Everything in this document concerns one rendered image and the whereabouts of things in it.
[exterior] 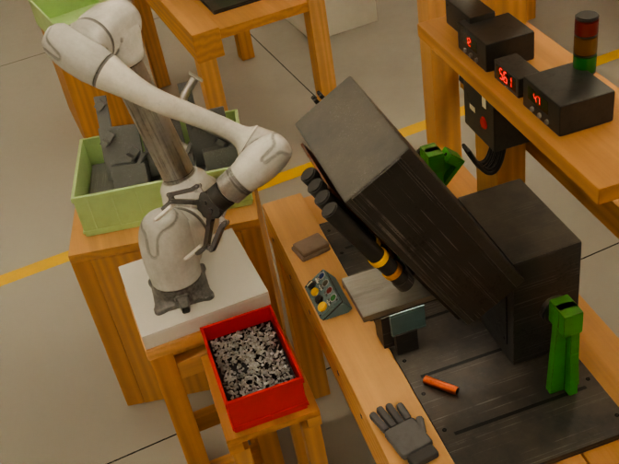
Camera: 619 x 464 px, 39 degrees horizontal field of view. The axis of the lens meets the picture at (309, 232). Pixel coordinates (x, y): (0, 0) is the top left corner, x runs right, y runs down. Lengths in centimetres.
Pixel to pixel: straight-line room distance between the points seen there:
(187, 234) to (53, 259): 212
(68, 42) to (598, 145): 133
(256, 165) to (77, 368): 188
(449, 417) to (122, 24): 134
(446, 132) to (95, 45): 120
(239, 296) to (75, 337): 160
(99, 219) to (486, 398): 158
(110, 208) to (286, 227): 68
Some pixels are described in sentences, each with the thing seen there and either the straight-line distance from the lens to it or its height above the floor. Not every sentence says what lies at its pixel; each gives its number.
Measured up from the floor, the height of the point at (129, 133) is 101.
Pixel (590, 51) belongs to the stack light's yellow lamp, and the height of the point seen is 166.
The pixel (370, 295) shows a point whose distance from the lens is 218.
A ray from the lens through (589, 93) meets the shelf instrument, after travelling 196.
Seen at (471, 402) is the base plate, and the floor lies 90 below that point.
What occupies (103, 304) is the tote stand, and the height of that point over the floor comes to 55.
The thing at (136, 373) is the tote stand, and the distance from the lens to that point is 355.
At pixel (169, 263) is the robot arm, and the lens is 254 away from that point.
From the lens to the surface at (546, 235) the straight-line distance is 216.
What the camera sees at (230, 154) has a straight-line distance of 326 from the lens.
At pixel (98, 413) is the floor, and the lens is 371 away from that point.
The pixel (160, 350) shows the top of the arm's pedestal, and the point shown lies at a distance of 261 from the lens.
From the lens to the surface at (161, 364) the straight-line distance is 265.
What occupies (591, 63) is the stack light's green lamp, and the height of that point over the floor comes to 163.
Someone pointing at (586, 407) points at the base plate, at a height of 90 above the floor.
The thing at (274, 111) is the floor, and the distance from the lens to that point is 533.
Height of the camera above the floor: 258
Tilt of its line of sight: 37 degrees down
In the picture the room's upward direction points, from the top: 10 degrees counter-clockwise
